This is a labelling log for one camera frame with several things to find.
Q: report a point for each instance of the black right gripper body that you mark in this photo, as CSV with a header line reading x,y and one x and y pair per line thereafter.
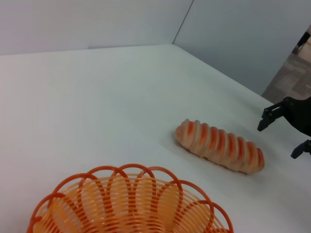
x,y
300,114

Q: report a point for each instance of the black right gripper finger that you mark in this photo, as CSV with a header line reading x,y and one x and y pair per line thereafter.
x,y
302,148
268,116

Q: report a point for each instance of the orange striped bread roll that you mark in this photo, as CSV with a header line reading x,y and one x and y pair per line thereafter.
x,y
218,145

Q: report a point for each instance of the orange plastic woven basket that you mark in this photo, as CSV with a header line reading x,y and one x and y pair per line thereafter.
x,y
126,206

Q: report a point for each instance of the dark background furniture piece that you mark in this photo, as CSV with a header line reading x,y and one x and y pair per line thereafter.
x,y
303,36

